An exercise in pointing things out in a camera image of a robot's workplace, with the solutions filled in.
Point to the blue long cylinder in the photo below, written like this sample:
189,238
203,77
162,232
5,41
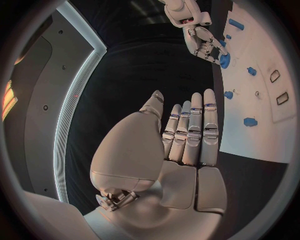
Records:
236,24

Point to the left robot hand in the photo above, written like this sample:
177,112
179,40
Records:
131,150

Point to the small blue toothed peg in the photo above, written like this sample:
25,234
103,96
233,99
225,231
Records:
228,95

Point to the blue gear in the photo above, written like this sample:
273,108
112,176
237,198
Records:
225,61

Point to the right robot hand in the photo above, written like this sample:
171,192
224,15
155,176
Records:
202,34

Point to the blue block plug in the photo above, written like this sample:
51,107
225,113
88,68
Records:
249,122

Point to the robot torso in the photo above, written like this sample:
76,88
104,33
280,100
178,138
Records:
37,112

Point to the blue stepped peg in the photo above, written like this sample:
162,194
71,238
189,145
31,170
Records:
251,71

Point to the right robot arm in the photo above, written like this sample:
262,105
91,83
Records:
175,11

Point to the white task board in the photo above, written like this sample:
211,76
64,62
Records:
246,140

